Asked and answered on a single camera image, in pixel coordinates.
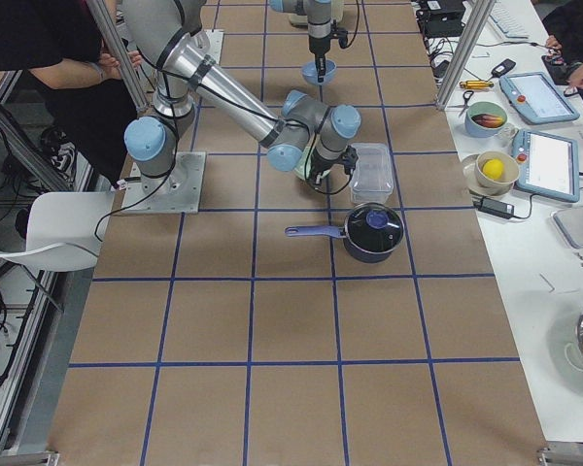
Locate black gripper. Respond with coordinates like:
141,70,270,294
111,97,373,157
306,146,359,187
309,33,348,85

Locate green bowl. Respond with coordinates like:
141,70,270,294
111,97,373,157
293,156,330,186

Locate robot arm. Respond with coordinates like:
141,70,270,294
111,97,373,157
122,1,361,189
268,0,349,85

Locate light blue fruit bowl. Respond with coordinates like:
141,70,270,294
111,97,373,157
464,101,507,138

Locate beige bowl with lemon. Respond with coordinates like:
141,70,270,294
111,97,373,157
474,151,520,189

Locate clear plastic container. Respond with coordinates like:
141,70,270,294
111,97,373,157
350,143,394,205

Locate dark blue saucepan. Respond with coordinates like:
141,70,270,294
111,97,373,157
285,202,404,263

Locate black computer box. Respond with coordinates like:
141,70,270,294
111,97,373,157
416,0,465,39

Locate beige plate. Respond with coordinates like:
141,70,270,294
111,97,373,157
462,154,513,197

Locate yellow screwdriver tool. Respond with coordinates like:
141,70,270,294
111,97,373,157
459,80,495,91

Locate scissors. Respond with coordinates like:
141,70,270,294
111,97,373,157
459,89,475,117

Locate black car key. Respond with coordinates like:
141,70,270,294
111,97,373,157
491,58,516,79

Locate black power adapter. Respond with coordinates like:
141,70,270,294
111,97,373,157
473,197,514,219

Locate upper teach pendant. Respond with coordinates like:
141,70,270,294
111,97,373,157
498,72,580,125

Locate teach pendant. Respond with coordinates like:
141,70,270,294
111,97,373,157
498,72,580,125
512,129,580,203

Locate lower teach pendant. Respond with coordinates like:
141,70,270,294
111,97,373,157
512,129,580,203

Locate person in black shirt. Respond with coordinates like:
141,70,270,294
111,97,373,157
0,1,137,183

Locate white chair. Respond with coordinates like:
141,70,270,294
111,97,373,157
0,191,115,272

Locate grey lidded box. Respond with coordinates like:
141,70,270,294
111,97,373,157
551,205,583,249

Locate aluminium frame post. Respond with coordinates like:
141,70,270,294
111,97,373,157
435,0,496,111

